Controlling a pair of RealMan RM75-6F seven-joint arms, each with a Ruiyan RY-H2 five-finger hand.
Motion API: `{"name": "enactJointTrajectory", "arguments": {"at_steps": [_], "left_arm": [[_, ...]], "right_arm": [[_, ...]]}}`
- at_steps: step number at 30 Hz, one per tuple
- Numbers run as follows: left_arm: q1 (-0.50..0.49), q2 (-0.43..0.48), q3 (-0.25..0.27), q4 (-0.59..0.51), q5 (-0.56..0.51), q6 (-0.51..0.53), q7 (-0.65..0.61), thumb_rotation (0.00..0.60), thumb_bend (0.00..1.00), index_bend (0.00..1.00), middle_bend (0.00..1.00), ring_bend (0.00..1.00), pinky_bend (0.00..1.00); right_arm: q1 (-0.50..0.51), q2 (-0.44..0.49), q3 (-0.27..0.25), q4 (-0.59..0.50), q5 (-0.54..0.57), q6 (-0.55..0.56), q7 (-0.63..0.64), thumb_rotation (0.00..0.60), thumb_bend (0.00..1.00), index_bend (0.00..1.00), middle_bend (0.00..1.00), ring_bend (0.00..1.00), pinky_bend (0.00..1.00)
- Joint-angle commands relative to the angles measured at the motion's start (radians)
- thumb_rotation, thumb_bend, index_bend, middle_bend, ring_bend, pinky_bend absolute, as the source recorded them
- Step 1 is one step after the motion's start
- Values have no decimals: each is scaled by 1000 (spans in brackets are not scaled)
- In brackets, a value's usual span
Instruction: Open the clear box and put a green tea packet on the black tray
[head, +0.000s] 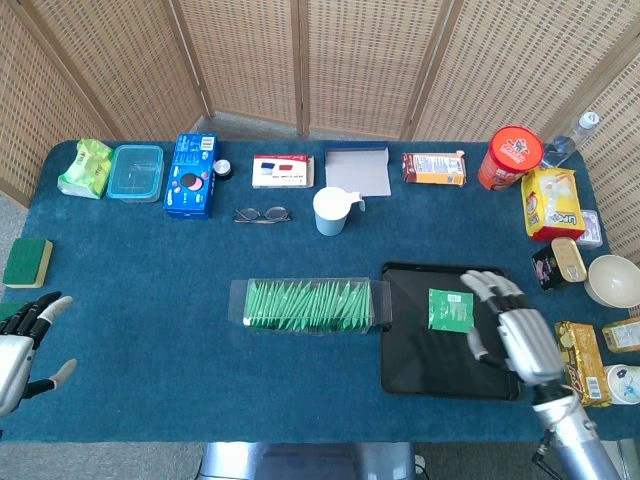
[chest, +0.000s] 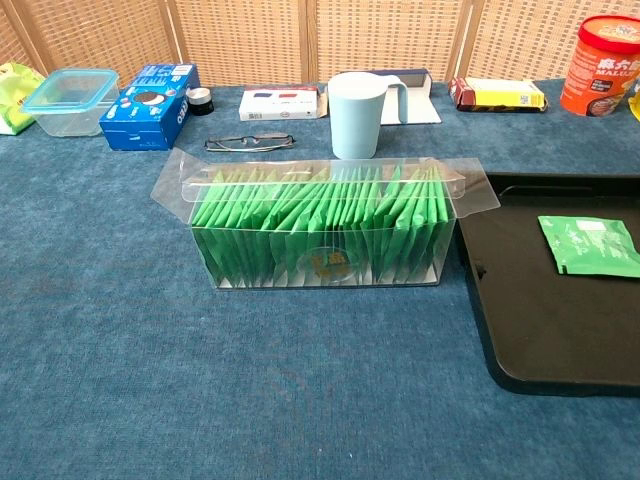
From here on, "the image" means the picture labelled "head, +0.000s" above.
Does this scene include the cream bowl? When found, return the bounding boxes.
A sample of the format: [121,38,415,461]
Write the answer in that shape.
[587,254,640,309]

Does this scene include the blue-lidded clear food container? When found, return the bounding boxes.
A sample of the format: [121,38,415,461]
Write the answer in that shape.
[105,144,165,203]

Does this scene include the gold yellow snack package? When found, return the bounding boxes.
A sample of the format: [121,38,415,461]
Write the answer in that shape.
[553,321,613,409]

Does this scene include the blue table cloth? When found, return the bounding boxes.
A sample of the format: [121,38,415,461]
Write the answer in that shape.
[0,139,640,444]

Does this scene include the white box with red-blue print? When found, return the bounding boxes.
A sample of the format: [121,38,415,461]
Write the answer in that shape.
[251,154,316,190]

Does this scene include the green tissue pack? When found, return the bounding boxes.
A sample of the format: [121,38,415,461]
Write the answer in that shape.
[56,138,114,200]

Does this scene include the white blue handled cup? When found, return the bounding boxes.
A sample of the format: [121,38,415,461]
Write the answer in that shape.
[312,186,367,237]

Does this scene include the open blue grey box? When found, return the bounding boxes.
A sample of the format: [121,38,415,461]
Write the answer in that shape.
[323,143,393,199]

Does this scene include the black floral box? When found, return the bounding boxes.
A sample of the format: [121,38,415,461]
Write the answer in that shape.
[531,243,569,292]

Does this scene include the green yellow sponge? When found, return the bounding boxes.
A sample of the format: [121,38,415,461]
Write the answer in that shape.
[2,237,55,290]

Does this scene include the blue cookie box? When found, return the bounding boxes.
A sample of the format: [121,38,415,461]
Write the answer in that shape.
[163,132,220,220]

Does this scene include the orange brown snack pack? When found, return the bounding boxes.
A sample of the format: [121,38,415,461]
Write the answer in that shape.
[402,151,469,187]

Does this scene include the transparent plastic box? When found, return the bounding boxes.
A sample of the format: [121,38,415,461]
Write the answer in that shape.
[228,277,394,335]

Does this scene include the silver-blue robot base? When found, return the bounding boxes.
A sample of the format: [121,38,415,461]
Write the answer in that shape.
[197,442,426,480]

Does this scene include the green tea packet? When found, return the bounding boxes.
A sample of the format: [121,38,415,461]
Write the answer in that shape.
[427,288,475,333]

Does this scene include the white floral cup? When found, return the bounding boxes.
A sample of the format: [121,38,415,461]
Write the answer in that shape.
[602,363,640,405]

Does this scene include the black plastic tray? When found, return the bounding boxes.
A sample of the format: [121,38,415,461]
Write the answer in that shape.
[380,261,521,401]

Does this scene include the gold tin can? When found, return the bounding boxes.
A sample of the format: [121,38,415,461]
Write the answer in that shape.
[550,236,588,283]

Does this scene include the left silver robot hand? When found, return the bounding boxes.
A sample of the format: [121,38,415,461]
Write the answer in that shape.
[0,292,79,417]

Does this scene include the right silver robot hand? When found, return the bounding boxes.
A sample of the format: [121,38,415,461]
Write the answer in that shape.
[459,269,567,387]

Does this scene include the woven wooden folding screen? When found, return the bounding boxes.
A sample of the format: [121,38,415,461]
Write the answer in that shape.
[0,0,640,266]

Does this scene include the yellow snack bag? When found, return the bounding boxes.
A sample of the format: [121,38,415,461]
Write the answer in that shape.
[520,167,587,243]

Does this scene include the clear water bottle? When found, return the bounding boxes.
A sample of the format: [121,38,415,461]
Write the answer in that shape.
[541,110,601,170]

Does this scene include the orange canister with red lid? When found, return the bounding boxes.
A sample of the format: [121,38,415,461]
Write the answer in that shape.
[477,125,545,193]

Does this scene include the thin-framed eyeglasses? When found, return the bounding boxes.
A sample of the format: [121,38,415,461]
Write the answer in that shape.
[232,205,294,225]

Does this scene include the yellow green carton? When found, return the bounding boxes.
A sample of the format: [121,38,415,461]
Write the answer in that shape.
[601,317,640,354]

